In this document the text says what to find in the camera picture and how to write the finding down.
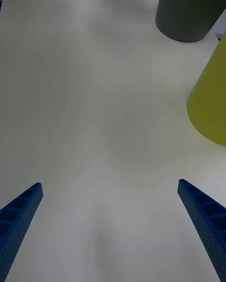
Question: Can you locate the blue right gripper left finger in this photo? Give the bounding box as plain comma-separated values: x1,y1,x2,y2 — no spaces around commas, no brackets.
0,182,44,282

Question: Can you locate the yellow-green plastic waste bin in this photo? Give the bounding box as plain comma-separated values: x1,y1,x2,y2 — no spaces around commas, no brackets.
186,31,226,146

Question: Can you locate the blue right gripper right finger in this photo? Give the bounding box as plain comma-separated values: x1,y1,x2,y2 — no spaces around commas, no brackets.
177,178,226,282

